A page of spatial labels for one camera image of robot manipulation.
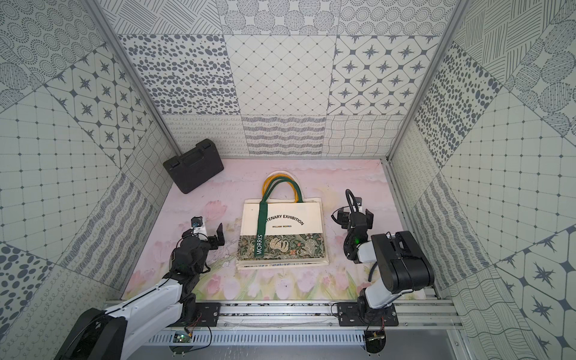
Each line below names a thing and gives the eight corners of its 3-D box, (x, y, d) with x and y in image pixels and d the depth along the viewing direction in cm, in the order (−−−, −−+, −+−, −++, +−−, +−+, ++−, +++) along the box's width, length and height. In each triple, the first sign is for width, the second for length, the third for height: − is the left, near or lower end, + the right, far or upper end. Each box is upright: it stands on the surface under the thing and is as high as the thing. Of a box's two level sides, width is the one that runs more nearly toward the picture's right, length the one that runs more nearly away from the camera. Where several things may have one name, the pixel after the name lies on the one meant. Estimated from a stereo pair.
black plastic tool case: (180, 190, 110) (162, 163, 95) (219, 165, 121) (208, 137, 106) (191, 201, 105) (173, 175, 91) (230, 174, 116) (220, 147, 102)
